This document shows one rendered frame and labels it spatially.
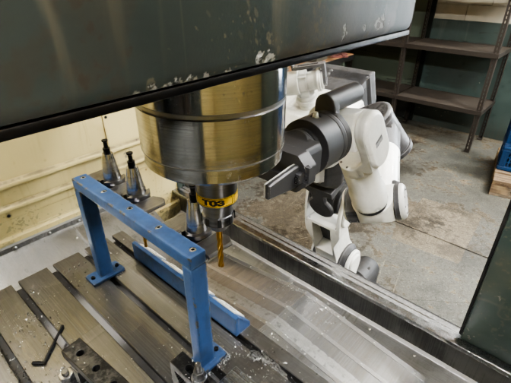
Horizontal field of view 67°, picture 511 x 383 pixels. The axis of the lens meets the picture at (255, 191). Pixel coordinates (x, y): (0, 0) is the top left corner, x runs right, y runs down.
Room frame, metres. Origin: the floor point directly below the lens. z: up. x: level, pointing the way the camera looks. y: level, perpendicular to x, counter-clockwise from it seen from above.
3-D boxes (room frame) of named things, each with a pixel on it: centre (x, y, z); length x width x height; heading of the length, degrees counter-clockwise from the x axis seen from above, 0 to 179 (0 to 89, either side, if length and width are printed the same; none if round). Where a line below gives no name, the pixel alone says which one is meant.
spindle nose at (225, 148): (0.41, 0.05, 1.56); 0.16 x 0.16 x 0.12
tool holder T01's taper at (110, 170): (0.87, 0.37, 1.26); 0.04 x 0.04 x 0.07
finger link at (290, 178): (0.43, -0.04, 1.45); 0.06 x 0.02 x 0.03; 138
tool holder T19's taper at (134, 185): (0.80, 0.28, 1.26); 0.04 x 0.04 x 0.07
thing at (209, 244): (0.61, 0.08, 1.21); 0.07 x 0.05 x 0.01; 138
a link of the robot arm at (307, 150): (0.53, -0.06, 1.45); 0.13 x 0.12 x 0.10; 48
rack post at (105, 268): (0.87, 0.44, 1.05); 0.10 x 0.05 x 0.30; 138
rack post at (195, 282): (0.57, 0.12, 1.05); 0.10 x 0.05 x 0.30; 138
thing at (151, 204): (0.76, 0.24, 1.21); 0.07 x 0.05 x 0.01; 138
